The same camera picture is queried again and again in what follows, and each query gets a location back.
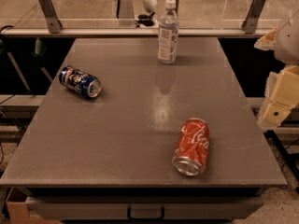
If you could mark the crushed red Coca-Cola can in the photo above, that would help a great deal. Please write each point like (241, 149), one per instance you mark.
(190, 155)

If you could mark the clear plastic water bottle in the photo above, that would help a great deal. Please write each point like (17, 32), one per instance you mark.
(168, 33)

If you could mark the blue Pepsi can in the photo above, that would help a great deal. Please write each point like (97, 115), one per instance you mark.
(83, 83)

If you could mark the right metal bracket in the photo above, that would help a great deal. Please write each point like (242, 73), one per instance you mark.
(250, 23)

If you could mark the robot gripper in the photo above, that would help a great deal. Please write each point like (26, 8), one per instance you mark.
(289, 42)

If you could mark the left metal bracket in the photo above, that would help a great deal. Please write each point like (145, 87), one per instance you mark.
(52, 21)

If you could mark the grey drawer with handle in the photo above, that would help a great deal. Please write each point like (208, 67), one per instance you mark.
(144, 208)

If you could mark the cardboard box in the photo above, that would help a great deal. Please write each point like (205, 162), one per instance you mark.
(18, 211)

